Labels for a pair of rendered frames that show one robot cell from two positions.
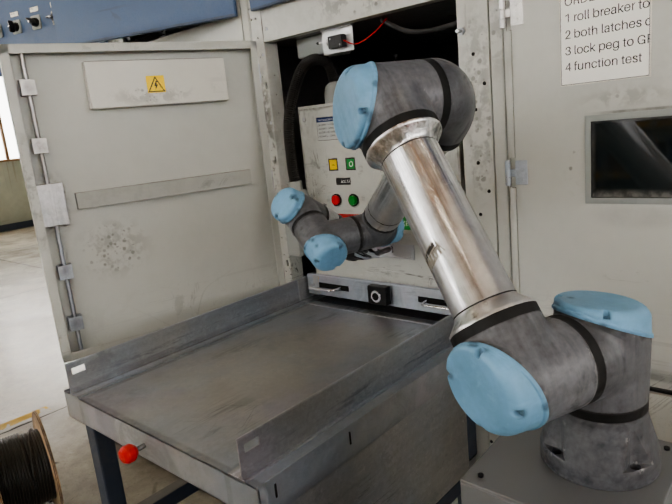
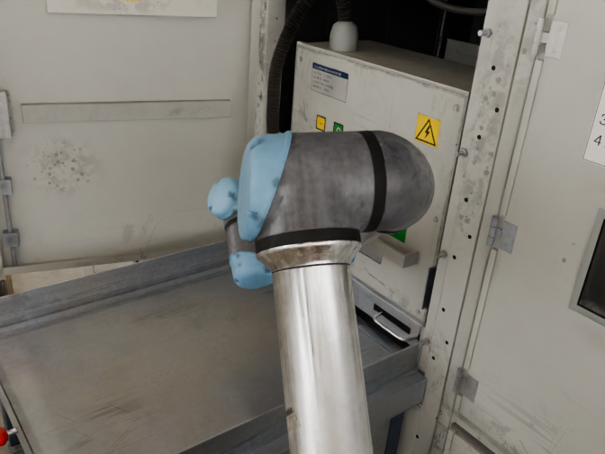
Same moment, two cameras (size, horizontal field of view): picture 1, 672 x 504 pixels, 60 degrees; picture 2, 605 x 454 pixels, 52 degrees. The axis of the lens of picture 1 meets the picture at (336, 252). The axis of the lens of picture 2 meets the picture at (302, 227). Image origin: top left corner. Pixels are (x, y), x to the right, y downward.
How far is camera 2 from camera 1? 0.42 m
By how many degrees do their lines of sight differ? 15
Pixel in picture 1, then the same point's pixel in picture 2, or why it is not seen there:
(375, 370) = (268, 422)
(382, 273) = not seen: hidden behind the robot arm
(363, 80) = (261, 175)
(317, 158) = (306, 108)
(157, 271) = (107, 196)
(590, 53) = not seen: outside the picture
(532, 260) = (492, 336)
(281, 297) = not seen: hidden behind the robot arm
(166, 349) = (91, 295)
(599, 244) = (570, 358)
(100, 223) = (48, 139)
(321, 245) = (244, 267)
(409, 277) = (371, 278)
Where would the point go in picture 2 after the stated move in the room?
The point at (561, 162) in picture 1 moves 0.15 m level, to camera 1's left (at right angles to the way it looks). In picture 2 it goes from (555, 248) to (451, 233)
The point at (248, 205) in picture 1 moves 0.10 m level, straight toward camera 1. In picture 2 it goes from (223, 139) to (216, 152)
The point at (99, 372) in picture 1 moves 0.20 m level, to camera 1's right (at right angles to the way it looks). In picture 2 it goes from (11, 313) to (103, 330)
